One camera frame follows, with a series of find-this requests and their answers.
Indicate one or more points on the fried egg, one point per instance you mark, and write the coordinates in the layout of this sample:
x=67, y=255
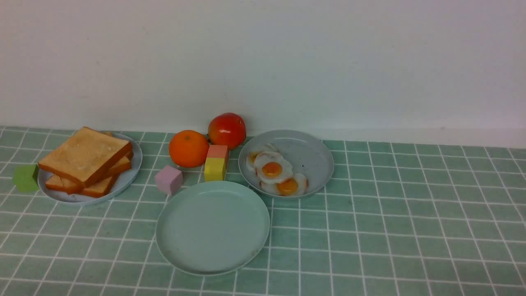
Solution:
x=294, y=186
x=272, y=168
x=250, y=159

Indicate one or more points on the red tomato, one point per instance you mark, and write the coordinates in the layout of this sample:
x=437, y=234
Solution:
x=227, y=129

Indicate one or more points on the pink orange block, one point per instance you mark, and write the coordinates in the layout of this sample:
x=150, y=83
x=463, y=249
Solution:
x=218, y=152

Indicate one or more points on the grey egg plate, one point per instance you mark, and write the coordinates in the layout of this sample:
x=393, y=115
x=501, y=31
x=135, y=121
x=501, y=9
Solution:
x=307, y=154

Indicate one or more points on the yellow cube block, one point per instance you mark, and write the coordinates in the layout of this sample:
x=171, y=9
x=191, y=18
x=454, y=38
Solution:
x=214, y=169

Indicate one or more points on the orange fruit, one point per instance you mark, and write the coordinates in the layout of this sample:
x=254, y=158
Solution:
x=188, y=148

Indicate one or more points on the green empty plate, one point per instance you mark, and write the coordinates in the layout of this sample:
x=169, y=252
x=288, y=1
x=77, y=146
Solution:
x=213, y=228

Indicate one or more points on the pink cube block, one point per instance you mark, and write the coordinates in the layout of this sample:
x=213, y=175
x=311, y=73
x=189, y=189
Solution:
x=169, y=180

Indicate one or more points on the light blue bread plate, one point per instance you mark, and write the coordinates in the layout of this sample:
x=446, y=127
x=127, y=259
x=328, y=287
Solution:
x=120, y=183

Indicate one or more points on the green cube block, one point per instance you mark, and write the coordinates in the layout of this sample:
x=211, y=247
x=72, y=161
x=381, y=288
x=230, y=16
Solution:
x=25, y=178

